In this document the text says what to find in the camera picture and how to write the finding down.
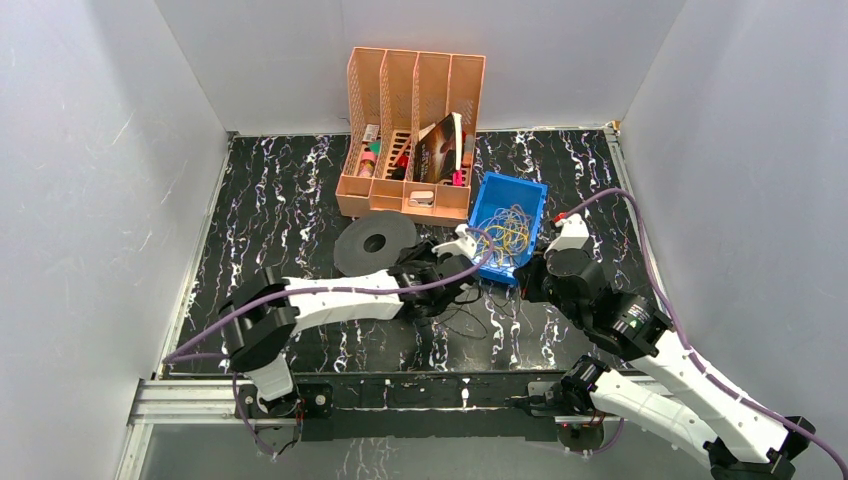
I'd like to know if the grey filament spool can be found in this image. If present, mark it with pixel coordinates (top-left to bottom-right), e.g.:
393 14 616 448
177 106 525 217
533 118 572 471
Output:
333 211 419 277

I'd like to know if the black thin wire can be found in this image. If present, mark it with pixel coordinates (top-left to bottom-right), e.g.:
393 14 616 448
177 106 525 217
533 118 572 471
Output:
413 284 518 372

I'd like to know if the blue plastic bin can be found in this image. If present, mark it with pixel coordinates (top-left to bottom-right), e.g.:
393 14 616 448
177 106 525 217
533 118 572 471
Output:
469 172 548 286

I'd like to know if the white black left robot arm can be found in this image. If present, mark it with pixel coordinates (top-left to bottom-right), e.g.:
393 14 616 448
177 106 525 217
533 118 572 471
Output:
218 236 479 416

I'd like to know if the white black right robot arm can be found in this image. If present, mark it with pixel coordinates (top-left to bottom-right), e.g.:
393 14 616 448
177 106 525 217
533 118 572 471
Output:
514 249 815 479

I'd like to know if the white pink stapler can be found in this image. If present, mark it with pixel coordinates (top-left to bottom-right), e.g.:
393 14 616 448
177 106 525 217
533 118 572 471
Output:
408 190 435 208

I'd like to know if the red black bottle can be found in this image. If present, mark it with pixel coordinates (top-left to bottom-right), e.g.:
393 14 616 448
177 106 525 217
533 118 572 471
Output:
389 155 409 181

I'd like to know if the dark book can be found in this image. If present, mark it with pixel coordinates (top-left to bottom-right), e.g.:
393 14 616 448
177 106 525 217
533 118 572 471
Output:
412 112 464 184

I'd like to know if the pink sticker roll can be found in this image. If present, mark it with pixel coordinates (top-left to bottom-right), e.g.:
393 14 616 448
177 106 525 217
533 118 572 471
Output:
357 150 377 178

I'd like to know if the pink desk organizer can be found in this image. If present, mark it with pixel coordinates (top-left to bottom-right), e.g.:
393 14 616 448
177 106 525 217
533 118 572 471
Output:
335 47 486 226

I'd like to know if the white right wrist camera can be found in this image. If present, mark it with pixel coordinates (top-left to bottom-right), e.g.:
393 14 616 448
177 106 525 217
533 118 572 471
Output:
545 212 590 255

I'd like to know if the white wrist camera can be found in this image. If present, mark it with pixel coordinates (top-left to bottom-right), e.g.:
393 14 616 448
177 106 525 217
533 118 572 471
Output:
545 212 590 255
431 224 478 261

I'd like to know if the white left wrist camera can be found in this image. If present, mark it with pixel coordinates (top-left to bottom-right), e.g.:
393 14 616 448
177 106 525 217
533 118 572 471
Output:
431 224 478 261

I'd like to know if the yellow wire bundle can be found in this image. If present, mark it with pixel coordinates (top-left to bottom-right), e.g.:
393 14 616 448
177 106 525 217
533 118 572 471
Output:
478 203 535 266

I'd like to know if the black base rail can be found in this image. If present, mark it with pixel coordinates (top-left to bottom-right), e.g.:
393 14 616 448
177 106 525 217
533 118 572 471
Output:
238 370 631 445

